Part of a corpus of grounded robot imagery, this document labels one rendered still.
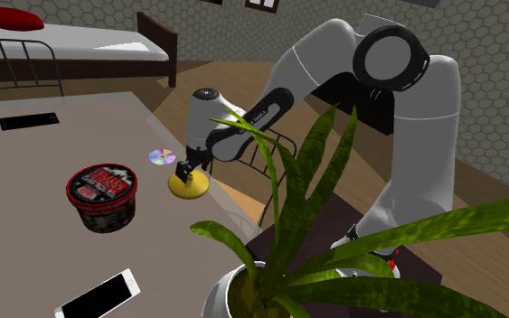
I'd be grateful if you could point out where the green plant in white pot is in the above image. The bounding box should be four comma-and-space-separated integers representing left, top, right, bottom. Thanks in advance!
188, 104, 509, 318

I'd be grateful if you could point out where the dark robot stand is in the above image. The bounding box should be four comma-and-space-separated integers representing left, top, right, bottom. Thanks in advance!
245, 192, 444, 318

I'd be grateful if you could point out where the dark low cabinet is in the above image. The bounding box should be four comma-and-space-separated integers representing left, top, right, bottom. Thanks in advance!
310, 71, 397, 136

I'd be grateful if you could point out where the dark wooden bed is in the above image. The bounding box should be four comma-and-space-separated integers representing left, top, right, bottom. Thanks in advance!
0, 6, 179, 98

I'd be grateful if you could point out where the dark framed wall picture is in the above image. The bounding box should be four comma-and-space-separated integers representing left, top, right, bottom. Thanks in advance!
244, 0, 280, 14

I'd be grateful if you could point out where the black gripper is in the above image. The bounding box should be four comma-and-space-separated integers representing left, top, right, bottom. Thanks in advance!
175, 146, 213, 189

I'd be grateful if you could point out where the shiny compact disc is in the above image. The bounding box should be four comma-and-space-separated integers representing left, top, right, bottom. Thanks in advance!
148, 148, 177, 167

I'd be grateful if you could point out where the yellow round dish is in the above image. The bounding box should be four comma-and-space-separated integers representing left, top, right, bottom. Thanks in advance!
167, 169, 211, 201

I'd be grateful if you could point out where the black metal wire chair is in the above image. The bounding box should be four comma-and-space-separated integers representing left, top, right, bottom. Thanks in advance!
216, 126, 300, 230
0, 37, 65, 98

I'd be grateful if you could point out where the grey table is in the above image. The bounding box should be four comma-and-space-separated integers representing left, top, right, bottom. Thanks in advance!
0, 91, 265, 318

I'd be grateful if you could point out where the white smartphone with black screen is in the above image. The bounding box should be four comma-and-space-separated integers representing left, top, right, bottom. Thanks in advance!
53, 267, 142, 318

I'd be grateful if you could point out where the flat black remote control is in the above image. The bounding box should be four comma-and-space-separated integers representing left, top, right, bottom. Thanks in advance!
0, 112, 61, 132

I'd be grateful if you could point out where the black tub with red rim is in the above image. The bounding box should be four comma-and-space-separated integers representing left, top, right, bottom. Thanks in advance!
65, 163, 139, 235

